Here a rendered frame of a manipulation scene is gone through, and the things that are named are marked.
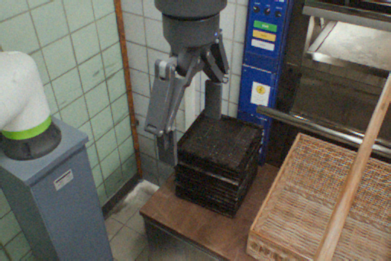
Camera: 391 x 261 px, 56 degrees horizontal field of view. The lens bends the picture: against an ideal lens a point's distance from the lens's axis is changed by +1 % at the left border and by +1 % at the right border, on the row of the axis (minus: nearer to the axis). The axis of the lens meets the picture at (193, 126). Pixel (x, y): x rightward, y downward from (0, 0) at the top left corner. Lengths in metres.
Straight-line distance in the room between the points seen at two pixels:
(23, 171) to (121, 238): 1.35
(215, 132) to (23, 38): 0.82
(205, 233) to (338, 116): 0.70
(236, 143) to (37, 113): 0.80
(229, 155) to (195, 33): 1.00
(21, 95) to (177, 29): 0.52
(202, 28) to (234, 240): 1.17
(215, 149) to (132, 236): 1.00
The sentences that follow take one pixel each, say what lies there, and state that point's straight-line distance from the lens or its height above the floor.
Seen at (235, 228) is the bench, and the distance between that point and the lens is 1.57.
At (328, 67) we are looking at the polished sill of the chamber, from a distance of 1.46.
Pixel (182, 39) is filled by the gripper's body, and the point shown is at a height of 1.65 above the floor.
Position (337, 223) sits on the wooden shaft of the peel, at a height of 1.20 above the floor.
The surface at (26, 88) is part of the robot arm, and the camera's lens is 0.92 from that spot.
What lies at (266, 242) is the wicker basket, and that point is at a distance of 1.40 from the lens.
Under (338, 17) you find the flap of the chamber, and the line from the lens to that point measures 1.23.
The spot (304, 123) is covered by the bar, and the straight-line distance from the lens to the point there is 1.15.
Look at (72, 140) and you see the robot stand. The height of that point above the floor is 1.20.
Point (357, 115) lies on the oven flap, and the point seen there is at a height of 1.00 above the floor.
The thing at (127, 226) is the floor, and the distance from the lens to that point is 2.32.
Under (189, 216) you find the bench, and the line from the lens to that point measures 1.60.
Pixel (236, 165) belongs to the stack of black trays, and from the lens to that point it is 1.39.
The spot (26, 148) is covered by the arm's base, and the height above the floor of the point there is 1.23.
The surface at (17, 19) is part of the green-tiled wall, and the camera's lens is 1.52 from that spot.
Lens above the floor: 1.86
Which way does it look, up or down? 40 degrees down
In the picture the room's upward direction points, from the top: straight up
